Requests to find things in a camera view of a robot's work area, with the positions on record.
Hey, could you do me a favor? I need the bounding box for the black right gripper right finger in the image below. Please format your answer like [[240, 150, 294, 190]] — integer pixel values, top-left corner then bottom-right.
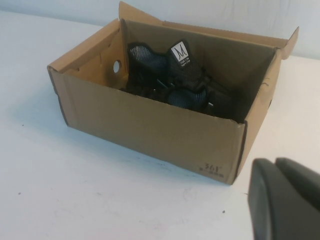
[[274, 156, 320, 177]]

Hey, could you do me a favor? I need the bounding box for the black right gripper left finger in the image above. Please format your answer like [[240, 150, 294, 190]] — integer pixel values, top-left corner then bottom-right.
[[248, 158, 320, 240]]

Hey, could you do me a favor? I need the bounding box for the black mesh sneaker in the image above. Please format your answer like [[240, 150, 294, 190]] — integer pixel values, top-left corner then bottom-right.
[[119, 83, 247, 124], [126, 38, 242, 101]]

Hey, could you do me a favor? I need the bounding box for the brown cardboard shoe box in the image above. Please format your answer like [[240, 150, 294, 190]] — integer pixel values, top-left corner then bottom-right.
[[47, 1, 300, 186]]

